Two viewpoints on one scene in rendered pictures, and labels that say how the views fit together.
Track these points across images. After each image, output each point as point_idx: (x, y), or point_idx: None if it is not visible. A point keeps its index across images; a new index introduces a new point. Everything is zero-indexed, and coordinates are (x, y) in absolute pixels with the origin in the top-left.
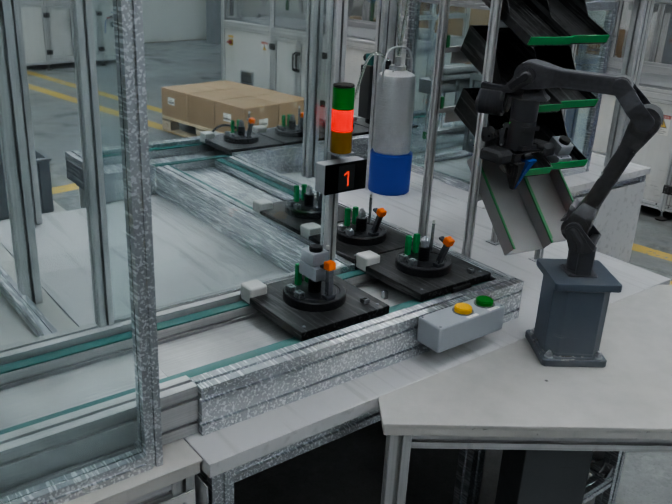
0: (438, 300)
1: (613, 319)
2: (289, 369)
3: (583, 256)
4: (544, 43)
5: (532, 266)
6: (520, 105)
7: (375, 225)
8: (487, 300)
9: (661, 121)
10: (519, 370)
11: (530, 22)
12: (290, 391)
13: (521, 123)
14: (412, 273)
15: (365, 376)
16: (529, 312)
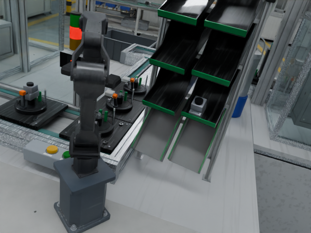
0: (60, 140)
1: (151, 229)
2: None
3: (74, 158)
4: (171, 17)
5: (194, 177)
6: None
7: (114, 101)
8: (67, 154)
9: (77, 76)
10: (42, 197)
11: (193, 5)
12: None
13: (83, 54)
14: None
15: (4, 147)
16: (125, 187)
